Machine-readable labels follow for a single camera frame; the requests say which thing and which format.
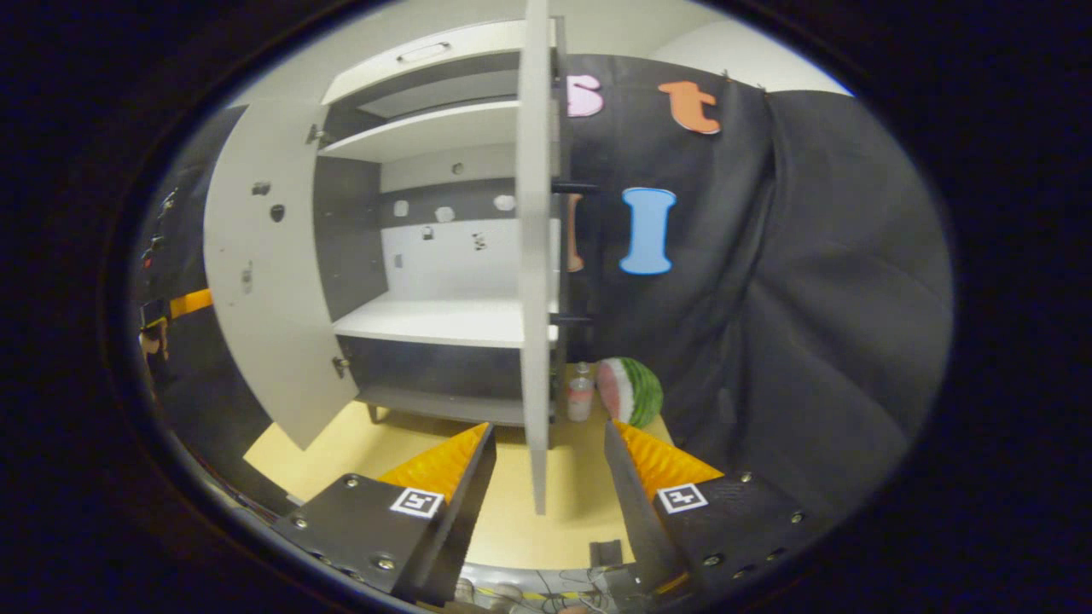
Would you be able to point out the headphone sticker shoe cabinet door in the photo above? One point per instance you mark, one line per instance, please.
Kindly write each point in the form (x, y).
(536, 256)

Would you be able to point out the metal door hinge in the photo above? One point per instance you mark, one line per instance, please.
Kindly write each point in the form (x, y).
(317, 135)
(341, 367)

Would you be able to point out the white double-door shoe cabinet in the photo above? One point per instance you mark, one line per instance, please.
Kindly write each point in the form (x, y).
(444, 375)

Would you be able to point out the watermelon slice toy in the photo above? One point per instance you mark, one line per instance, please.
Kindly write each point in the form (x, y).
(636, 392)

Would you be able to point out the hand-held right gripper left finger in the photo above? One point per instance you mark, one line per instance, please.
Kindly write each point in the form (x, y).
(452, 529)

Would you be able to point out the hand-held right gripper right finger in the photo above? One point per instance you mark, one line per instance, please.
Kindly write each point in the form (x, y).
(640, 520)

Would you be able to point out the small pink bottle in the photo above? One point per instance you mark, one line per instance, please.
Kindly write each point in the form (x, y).
(580, 396)

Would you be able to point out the white cabinet shelf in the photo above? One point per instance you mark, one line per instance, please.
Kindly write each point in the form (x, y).
(426, 128)
(426, 320)

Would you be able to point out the camera sticker shoe cabinet door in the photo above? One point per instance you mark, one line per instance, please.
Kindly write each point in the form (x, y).
(264, 341)

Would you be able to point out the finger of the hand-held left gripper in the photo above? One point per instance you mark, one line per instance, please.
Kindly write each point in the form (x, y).
(192, 303)

